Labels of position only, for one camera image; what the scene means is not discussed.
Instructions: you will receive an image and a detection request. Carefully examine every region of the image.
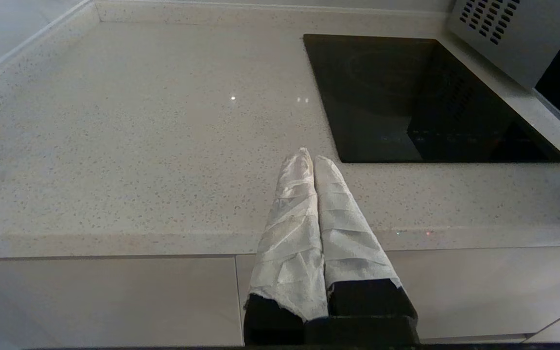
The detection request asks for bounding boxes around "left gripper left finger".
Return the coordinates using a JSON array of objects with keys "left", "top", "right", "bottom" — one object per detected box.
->
[{"left": 245, "top": 147, "right": 329, "bottom": 346}]

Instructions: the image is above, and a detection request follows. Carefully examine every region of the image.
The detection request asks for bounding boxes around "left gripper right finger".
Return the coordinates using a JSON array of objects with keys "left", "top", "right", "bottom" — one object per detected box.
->
[{"left": 313, "top": 156, "right": 419, "bottom": 319}]

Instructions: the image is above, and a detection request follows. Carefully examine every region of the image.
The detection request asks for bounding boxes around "silver microwave oven body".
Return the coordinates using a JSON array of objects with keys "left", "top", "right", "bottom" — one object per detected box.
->
[{"left": 448, "top": 0, "right": 560, "bottom": 90}]

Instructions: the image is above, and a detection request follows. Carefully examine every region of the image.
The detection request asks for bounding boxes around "black induction cooktop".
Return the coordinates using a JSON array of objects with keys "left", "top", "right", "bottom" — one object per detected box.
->
[{"left": 303, "top": 34, "right": 560, "bottom": 163}]

